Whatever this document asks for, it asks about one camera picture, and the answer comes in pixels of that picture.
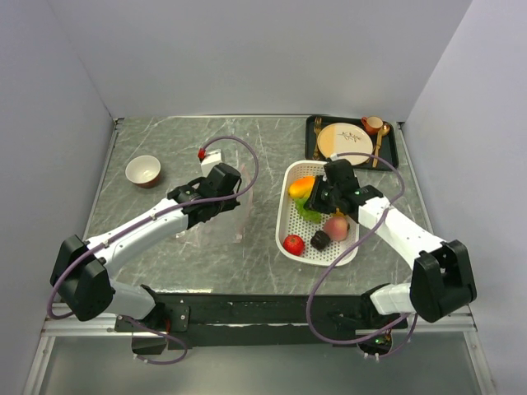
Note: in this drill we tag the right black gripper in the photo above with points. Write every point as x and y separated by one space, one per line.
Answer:
314 202

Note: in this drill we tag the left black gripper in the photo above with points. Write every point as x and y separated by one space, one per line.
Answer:
231 202

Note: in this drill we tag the green grapes bunch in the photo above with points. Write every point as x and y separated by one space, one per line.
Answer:
305 213

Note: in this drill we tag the pink peach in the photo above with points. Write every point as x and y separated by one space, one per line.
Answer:
336 228

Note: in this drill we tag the clear zip top bag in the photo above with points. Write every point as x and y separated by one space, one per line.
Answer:
226 228

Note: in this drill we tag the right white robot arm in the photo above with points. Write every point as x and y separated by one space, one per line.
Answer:
442 278

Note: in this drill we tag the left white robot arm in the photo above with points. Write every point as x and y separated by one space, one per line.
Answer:
84 271

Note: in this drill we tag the orange yellow mango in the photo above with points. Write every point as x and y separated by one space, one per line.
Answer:
302 187

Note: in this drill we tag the cream orange plate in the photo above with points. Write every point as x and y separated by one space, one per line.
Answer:
345 137

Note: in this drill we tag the white perforated basket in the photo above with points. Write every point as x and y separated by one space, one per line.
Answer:
290 223

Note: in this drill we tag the black tray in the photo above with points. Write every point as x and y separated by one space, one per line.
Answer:
388 151

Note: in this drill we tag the gold fork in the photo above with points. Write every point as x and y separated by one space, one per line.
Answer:
316 130

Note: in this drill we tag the orange cup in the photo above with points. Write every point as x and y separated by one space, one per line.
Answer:
372 124

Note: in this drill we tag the gold spoon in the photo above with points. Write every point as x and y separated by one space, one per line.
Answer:
383 131

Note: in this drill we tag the white brown bowl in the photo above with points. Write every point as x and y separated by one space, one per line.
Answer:
143 171

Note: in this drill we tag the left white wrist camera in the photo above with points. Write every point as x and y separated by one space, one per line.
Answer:
211 159

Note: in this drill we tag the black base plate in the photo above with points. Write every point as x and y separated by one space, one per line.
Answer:
192 320

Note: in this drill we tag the aluminium rail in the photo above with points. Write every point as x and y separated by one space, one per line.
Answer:
103 325

